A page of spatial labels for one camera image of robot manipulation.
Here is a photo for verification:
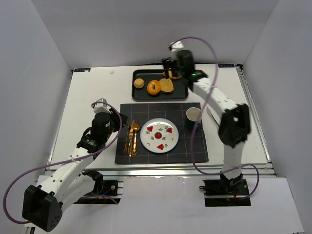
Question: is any blue corner label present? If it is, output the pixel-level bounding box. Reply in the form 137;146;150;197
74;68;91;73
218;63;235;68

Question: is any left blue corner label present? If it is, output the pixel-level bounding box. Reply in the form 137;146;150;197
74;68;91;73

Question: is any green mug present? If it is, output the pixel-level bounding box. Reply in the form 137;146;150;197
185;107;202;129

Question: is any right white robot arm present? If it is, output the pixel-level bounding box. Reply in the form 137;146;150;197
161;50;251;195

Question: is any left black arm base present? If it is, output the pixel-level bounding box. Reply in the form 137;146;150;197
75;180;123;205

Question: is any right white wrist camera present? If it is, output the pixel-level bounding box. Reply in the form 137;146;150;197
168;40;184;53

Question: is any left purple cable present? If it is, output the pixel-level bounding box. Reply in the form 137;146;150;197
2;101;123;224

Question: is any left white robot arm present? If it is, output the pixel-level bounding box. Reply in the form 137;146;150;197
22;109;127;232

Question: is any gold spoon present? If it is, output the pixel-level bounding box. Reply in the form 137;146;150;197
131;122;140;156

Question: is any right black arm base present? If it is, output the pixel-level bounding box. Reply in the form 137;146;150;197
199;179;251;207

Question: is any golden bagel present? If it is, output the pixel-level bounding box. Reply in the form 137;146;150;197
147;80;161;96

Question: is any purple cable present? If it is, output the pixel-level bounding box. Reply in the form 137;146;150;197
2;101;123;224
170;37;259;201

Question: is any white plate with strawberries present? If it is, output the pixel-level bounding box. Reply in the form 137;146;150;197
140;118;179;154

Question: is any dark checked placemat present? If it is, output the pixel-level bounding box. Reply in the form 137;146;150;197
115;102;209;165

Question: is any gold fork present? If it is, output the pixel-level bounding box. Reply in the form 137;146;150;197
123;122;131;156

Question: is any brown bread slice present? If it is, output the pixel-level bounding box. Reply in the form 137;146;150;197
159;78;174;94

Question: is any gold knife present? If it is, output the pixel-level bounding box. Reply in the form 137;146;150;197
128;120;135;157

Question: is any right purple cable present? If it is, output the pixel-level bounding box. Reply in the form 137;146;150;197
170;37;259;201

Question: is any black rectangular tray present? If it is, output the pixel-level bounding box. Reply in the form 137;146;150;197
132;69;188;101

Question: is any striped bread roll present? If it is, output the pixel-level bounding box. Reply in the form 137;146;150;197
162;70;181;80

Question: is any right blue corner label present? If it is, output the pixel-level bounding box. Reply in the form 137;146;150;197
218;63;235;68

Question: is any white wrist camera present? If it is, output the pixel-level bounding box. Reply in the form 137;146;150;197
91;98;110;114
168;40;184;53

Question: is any round pale bun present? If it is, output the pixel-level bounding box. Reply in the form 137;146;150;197
133;78;145;89

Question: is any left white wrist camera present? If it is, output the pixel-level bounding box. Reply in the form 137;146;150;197
91;98;110;114

